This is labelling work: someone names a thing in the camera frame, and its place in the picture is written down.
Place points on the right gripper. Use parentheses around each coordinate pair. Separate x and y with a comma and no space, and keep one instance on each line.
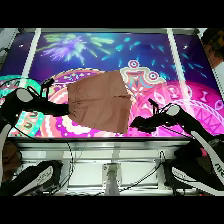
(144,124)

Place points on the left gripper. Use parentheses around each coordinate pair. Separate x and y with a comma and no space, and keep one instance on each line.
(59,109)

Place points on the brown shorts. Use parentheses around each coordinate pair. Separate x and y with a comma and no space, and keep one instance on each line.
(100,101)

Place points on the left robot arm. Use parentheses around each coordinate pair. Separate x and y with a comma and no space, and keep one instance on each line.
(15,101)

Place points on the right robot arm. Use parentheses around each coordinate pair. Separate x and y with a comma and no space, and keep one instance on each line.
(186,121)

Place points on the dark checked garment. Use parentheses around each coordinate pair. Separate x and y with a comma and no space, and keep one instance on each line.
(213,41)

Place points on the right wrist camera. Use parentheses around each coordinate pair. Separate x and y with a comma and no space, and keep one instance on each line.
(153,102)

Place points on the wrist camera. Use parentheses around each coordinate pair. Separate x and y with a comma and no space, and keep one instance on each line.
(153,102)
(48,84)

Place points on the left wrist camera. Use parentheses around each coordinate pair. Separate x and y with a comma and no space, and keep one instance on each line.
(48,84)

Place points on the silver frame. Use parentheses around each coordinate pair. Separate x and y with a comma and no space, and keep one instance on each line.
(113,148)

